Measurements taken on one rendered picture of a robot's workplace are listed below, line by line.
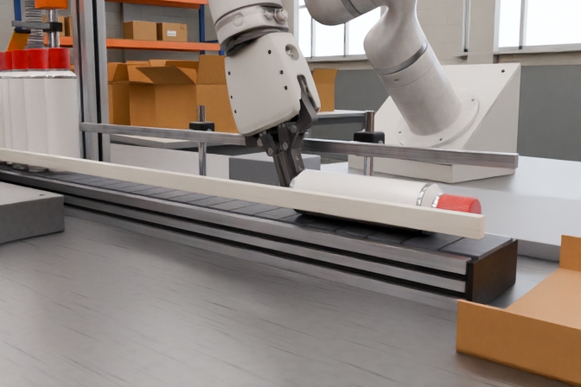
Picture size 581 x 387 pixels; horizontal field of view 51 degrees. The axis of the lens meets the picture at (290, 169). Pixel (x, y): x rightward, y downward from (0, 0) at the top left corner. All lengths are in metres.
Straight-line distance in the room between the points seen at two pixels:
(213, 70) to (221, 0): 2.11
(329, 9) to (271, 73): 0.51
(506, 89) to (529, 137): 5.19
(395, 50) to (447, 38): 5.94
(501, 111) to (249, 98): 0.78
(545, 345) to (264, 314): 0.23
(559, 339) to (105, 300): 0.38
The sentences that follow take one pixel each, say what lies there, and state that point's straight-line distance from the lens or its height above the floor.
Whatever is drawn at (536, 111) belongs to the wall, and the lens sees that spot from 6.54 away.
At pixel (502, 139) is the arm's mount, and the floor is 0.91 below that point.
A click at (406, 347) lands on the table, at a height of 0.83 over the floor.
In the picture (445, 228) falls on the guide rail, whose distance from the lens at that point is 0.57.
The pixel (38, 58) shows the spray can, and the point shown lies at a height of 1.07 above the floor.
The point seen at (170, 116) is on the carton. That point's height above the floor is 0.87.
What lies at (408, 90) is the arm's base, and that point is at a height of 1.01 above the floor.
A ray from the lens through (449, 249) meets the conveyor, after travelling 0.58.
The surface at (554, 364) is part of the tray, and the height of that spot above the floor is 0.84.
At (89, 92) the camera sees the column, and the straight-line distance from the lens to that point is 1.25.
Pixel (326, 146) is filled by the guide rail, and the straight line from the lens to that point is 0.72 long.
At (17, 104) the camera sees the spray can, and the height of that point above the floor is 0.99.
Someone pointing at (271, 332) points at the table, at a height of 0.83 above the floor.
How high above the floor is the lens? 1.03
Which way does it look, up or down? 8 degrees down
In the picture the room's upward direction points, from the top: straight up
